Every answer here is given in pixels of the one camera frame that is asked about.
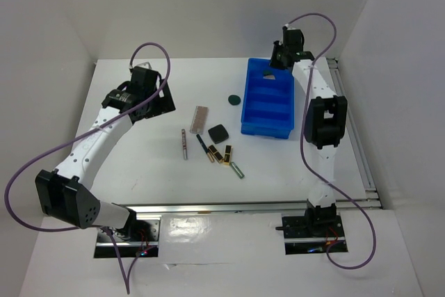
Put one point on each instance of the blue plastic organizer bin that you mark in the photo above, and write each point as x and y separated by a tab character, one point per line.
268	105

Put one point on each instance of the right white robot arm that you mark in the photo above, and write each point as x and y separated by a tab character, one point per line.
322	130

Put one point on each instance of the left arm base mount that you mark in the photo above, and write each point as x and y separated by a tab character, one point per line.
144	243

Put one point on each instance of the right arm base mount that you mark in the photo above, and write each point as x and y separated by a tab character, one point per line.
300	239

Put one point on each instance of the aluminium rail front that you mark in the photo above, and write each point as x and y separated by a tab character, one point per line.
231	208

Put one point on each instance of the dark blue gold pencil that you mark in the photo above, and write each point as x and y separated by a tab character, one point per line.
205	148

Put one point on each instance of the aluminium rail right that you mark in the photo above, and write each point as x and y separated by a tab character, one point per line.
360	156

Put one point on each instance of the black gold lipstick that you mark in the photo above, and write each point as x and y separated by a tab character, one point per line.
227	155
215	153

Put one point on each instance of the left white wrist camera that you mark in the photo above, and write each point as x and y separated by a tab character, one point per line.
146	65

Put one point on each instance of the black gold lipstick left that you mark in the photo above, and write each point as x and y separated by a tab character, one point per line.
215	153

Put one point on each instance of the clear eyeshadow palette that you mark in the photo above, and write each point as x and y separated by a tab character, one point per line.
199	120

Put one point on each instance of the black square compact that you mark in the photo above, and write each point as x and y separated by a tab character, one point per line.
218	134

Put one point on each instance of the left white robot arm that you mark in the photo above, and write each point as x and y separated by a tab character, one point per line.
65	192

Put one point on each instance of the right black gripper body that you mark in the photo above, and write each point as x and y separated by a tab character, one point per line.
285	51

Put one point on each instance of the aluminium rail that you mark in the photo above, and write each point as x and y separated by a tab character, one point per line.
360	156
231	208

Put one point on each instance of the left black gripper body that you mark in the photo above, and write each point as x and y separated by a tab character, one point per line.
140	117

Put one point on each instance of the black gold lipstick right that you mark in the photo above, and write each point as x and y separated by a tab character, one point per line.
227	155

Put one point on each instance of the red silver lip gloss tube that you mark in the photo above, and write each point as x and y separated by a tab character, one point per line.
184	144

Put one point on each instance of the green clear tube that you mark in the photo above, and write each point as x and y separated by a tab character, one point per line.
237	170

